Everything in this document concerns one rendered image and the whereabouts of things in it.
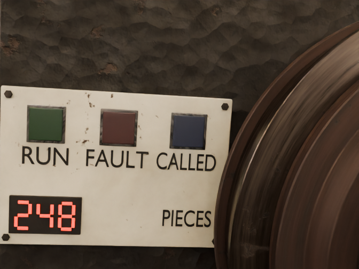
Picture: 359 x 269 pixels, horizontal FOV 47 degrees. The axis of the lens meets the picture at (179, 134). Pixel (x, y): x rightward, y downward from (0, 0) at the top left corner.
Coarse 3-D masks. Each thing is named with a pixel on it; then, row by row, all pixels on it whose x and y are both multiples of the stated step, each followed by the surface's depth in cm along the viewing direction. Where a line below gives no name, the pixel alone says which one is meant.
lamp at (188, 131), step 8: (176, 120) 47; (184, 120) 47; (192, 120) 47; (200, 120) 47; (176, 128) 47; (184, 128) 47; (192, 128) 47; (200, 128) 47; (176, 136) 47; (184, 136) 47; (192, 136) 47; (200, 136) 47; (176, 144) 47; (184, 144) 47; (192, 144) 47; (200, 144) 47
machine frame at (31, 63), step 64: (0, 0) 54; (64, 0) 46; (128, 0) 47; (192, 0) 48; (256, 0) 49; (320, 0) 50; (0, 64) 47; (64, 64) 47; (128, 64) 48; (192, 64) 49; (256, 64) 50; (0, 256) 49; (64, 256) 50; (128, 256) 50; (192, 256) 51
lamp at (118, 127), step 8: (104, 112) 46; (112, 112) 46; (120, 112) 46; (104, 120) 46; (112, 120) 46; (120, 120) 46; (128, 120) 46; (104, 128) 46; (112, 128) 46; (120, 128) 46; (128, 128) 46; (104, 136) 46; (112, 136) 46; (120, 136) 46; (128, 136) 46
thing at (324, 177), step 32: (352, 96) 34; (320, 128) 34; (352, 128) 34; (320, 160) 34; (352, 160) 33; (288, 192) 34; (320, 192) 34; (352, 192) 32; (288, 224) 34; (320, 224) 34; (352, 224) 33; (288, 256) 34; (320, 256) 33; (352, 256) 33
